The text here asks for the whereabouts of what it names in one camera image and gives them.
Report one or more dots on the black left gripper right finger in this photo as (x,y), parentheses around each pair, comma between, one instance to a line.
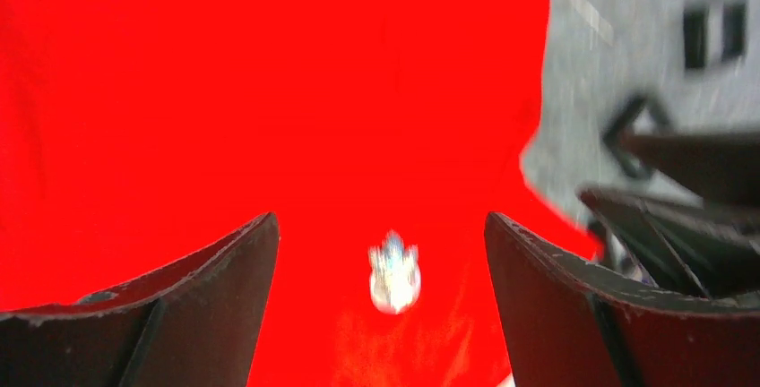
(571,322)

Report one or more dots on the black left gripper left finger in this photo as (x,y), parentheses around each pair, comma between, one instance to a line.
(194,322)

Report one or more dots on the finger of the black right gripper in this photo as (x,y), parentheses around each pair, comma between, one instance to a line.
(718,167)
(709,251)

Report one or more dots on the red garment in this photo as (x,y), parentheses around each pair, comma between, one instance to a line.
(136,131)

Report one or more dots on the black square frame box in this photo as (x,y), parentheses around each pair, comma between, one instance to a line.
(641,114)

